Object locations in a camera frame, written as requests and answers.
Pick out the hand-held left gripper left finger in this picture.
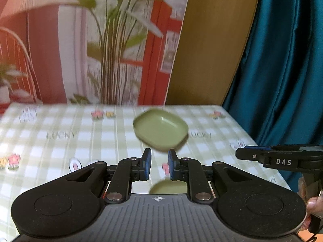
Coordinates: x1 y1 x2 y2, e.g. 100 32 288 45
64 147 152 204

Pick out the printed wall cloth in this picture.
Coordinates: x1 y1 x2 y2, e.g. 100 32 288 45
0 0 193 106

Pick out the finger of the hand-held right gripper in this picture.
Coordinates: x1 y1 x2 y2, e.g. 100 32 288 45
235 145 278 168

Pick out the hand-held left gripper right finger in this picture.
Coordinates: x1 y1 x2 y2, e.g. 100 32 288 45
168 149 253 204

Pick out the green square plate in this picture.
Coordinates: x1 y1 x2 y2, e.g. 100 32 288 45
133 108 189 152
149 180 188 195

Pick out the person's right hand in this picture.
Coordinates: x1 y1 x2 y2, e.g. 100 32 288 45
298 177 321 232

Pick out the checkered printed tablecloth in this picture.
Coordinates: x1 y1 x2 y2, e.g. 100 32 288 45
0 103 297 242

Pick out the wooden board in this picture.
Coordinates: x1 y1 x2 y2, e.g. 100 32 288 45
165 0 263 106

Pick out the teal curtain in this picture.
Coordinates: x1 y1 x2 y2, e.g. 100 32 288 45
222 0 323 192

